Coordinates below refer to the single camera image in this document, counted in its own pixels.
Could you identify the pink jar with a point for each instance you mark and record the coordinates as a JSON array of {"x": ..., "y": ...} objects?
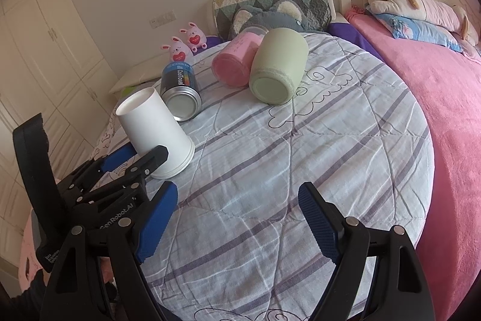
[{"x": 233, "y": 61}]

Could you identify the blue printed pillow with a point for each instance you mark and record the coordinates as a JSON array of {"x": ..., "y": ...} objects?
[{"x": 413, "y": 29}]

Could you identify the striped grey quilt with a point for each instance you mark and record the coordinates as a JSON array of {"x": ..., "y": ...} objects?
[{"x": 300, "y": 140}]

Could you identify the pink blanket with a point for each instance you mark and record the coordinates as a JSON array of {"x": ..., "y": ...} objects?
[{"x": 432, "y": 88}]

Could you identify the white paper cup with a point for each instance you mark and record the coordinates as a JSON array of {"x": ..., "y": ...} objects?
[{"x": 150, "y": 125}]

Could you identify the pink bunny plush toy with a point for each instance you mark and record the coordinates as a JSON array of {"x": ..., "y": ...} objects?
[
  {"x": 193, "y": 37},
  {"x": 176, "y": 50}
]

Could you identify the grey plush toy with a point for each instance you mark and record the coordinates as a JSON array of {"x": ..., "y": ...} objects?
[{"x": 278, "y": 18}]

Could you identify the pink and cream plush toy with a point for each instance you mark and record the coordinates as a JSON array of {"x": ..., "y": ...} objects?
[{"x": 413, "y": 3}]

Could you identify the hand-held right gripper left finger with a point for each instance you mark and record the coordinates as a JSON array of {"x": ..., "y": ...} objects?
[{"x": 156, "y": 223}]

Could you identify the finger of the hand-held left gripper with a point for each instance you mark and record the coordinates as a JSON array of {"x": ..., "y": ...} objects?
[
  {"x": 152, "y": 161},
  {"x": 116, "y": 159}
]

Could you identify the pale green jar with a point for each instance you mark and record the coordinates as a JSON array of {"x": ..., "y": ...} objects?
[{"x": 280, "y": 57}]

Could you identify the purple bed sheet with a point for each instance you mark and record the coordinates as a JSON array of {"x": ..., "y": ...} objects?
[{"x": 345, "y": 33}]

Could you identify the cream wardrobe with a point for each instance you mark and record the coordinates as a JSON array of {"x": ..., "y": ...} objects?
[{"x": 37, "y": 42}]

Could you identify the white patterned bed sheet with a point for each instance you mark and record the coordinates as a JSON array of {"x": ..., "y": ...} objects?
[{"x": 105, "y": 135}]

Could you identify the metal can with dark label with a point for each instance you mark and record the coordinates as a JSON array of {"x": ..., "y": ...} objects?
[{"x": 178, "y": 80}]

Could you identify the white wall socket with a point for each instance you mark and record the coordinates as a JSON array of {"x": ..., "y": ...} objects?
[{"x": 163, "y": 19}]

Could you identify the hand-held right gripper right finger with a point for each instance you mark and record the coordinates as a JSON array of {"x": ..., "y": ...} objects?
[{"x": 319, "y": 223}]

